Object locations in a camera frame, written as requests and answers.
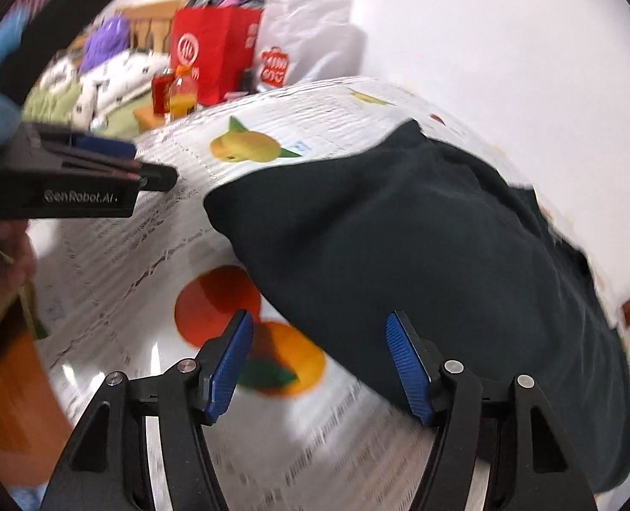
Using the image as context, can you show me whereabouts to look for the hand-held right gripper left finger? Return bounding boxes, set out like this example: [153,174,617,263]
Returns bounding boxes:
[38,309,255,511]

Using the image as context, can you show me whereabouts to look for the purple bag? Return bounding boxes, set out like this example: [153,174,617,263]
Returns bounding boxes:
[79,16,129,72]

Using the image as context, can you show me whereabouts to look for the black garment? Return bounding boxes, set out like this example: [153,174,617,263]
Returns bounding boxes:
[203,120,630,496]

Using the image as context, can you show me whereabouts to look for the white printed bedding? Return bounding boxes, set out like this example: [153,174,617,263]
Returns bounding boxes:
[38,50,172,129]

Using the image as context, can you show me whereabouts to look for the white plastic bag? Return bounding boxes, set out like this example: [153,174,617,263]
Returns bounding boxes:
[251,0,369,91]

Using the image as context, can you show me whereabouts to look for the orange juice bottle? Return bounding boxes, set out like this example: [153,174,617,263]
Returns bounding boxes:
[168,65,198,122]

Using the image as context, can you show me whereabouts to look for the person's left hand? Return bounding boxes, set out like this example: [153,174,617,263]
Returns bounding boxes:
[0,221,36,331]

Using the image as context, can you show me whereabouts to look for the red paper bag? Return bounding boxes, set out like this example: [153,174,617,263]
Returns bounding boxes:
[170,6,265,107]

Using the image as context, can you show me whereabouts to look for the small wooden stool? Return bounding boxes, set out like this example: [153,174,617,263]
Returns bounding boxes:
[134,103,167,131]

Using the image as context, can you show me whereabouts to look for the fruit print tablecloth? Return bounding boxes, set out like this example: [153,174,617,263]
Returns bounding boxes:
[27,77,630,511]

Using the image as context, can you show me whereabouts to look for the black panel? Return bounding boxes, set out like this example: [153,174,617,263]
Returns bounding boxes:
[0,0,127,112]

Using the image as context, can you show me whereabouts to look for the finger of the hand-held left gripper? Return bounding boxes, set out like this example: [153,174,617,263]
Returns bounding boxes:
[62,158,180,192]
[72,135,137,161]

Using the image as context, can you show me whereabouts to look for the red drink can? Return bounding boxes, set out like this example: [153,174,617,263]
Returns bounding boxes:
[151,70,174,115]

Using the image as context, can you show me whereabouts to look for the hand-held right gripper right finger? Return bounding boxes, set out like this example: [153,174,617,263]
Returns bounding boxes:
[385,310,598,511]

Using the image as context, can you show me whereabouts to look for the green blanket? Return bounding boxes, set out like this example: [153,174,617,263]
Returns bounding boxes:
[22,85,150,139]

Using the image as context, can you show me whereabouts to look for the wooden bed frame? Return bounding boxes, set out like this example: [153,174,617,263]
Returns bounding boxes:
[115,0,188,54]

